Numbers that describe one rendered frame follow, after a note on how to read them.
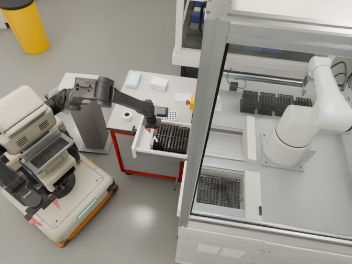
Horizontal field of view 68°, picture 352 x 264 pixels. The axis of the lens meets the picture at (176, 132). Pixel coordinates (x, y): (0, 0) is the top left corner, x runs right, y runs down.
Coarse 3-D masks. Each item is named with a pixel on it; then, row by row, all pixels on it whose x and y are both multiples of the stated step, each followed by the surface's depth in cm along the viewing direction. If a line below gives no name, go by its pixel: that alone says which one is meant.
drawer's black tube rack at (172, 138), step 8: (160, 128) 165; (168, 128) 165; (176, 128) 166; (184, 128) 165; (160, 136) 165; (168, 136) 161; (176, 136) 165; (184, 136) 162; (160, 144) 161; (168, 144) 158; (176, 144) 158; (184, 144) 158; (176, 152) 159; (184, 152) 158
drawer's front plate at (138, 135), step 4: (144, 116) 168; (140, 120) 164; (140, 124) 163; (140, 128) 162; (136, 132) 159; (140, 132) 163; (136, 136) 157; (140, 136) 165; (136, 140) 155; (136, 144) 156; (132, 148) 152; (132, 152) 156; (136, 156) 161
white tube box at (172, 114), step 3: (171, 111) 187; (174, 111) 187; (168, 114) 185; (171, 114) 186; (174, 114) 186; (177, 114) 186; (162, 117) 184; (165, 117) 184; (168, 117) 184; (171, 117) 184; (174, 117) 184; (177, 117) 184; (168, 120) 183; (171, 120) 183; (174, 120) 183; (177, 120) 183
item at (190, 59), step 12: (180, 0) 174; (192, 0) 173; (204, 0) 172; (180, 12) 181; (180, 24) 188; (180, 36) 195; (180, 48) 204; (180, 60) 213; (192, 60) 211; (192, 72) 224
